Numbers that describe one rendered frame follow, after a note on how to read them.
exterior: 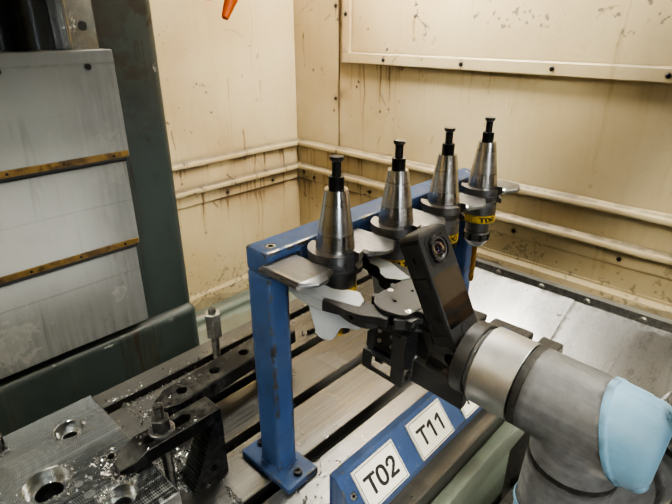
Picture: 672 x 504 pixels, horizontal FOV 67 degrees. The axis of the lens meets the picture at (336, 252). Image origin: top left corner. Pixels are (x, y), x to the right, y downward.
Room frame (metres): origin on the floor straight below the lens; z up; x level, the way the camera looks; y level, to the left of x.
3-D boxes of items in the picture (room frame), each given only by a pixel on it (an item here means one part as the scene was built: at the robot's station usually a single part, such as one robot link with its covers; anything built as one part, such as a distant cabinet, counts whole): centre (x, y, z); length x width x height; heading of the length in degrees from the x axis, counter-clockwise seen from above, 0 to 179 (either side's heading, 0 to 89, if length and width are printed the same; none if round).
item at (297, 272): (0.48, 0.04, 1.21); 0.07 x 0.05 x 0.01; 47
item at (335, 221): (0.52, 0.00, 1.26); 0.04 x 0.04 x 0.07
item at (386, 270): (0.54, -0.05, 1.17); 0.09 x 0.03 x 0.06; 22
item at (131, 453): (0.47, 0.20, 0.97); 0.13 x 0.03 x 0.15; 137
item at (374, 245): (0.56, -0.04, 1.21); 0.07 x 0.05 x 0.01; 47
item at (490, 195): (0.76, -0.23, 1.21); 0.06 x 0.06 x 0.03
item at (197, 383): (0.67, 0.17, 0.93); 0.26 x 0.05 x 0.06; 142
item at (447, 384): (0.43, -0.09, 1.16); 0.12 x 0.08 x 0.09; 47
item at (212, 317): (0.72, 0.20, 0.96); 0.03 x 0.03 x 0.13
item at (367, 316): (0.45, -0.03, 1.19); 0.09 x 0.05 x 0.02; 71
